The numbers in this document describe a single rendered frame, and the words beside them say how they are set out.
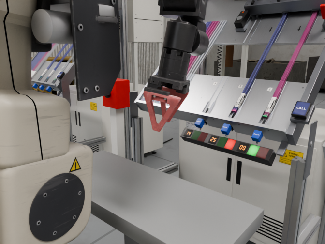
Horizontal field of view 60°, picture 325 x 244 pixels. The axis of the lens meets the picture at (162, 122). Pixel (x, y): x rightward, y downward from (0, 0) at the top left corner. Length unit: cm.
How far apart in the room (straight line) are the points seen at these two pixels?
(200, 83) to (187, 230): 68
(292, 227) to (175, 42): 70
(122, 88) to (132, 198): 98
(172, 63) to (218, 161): 96
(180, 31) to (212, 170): 103
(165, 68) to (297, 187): 58
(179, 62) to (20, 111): 29
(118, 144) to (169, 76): 122
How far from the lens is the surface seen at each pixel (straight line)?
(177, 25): 54
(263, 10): 132
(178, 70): 54
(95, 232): 166
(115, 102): 161
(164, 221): 64
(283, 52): 1114
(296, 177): 95
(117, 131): 169
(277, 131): 90
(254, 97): 102
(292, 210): 100
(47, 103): 43
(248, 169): 136
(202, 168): 151
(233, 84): 109
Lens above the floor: 96
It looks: 15 degrees down
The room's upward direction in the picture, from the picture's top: straight up
